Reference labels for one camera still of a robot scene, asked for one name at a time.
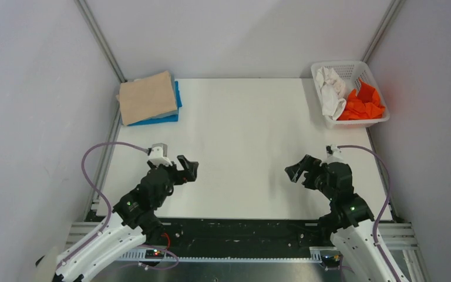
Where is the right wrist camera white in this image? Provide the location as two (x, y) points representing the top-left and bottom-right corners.
(324, 145), (346, 164)

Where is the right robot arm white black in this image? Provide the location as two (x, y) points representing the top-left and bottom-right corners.
(285, 153), (407, 281)

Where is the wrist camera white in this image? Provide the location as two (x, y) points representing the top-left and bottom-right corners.
(324, 145), (346, 164)
(149, 143), (173, 167)

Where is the white plastic basket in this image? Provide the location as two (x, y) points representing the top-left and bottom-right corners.
(311, 61), (391, 129)

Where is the white toothed cable strip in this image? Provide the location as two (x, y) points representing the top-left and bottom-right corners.
(116, 249), (322, 263)

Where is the white t shirt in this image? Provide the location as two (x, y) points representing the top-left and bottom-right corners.
(315, 67), (346, 120)

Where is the orange t shirt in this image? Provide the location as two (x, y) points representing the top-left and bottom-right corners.
(338, 78), (386, 121)

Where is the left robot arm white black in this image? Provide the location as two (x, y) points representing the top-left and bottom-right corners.
(52, 155), (199, 281)

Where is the aluminium frame rail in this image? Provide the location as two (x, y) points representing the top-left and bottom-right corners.
(74, 0), (127, 83)

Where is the blue folded t shirt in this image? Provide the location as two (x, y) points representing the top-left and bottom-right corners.
(128, 79), (183, 126)

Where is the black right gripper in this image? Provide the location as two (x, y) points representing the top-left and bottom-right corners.
(285, 154), (335, 200)

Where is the circuit board with leds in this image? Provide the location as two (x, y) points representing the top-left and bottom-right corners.
(321, 254), (342, 271)
(144, 249), (166, 260)

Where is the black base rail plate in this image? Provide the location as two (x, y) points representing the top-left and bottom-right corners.
(85, 210), (399, 260)

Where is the left circuit board with leds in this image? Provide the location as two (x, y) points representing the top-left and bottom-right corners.
(144, 249), (166, 260)

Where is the right circuit board with leds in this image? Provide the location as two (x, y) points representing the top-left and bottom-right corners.
(321, 254), (342, 271)

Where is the beige folded t shirt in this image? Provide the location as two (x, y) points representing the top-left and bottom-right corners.
(116, 71), (176, 126)

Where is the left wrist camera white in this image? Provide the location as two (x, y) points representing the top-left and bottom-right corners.
(149, 143), (173, 167)

